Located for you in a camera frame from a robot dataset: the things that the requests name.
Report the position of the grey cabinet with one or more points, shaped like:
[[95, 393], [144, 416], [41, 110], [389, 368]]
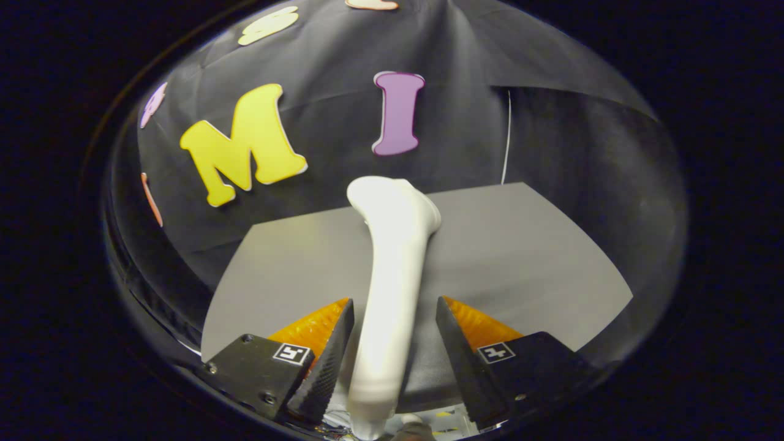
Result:
[[520, 257]]

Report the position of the black backdrop cloth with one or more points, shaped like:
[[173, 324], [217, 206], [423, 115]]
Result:
[[551, 135]]

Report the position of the white garment steamer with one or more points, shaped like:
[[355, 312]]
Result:
[[392, 275]]

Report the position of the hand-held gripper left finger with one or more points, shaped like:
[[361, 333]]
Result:
[[327, 373]]

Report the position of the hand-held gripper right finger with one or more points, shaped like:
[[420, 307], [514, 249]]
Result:
[[465, 367]]

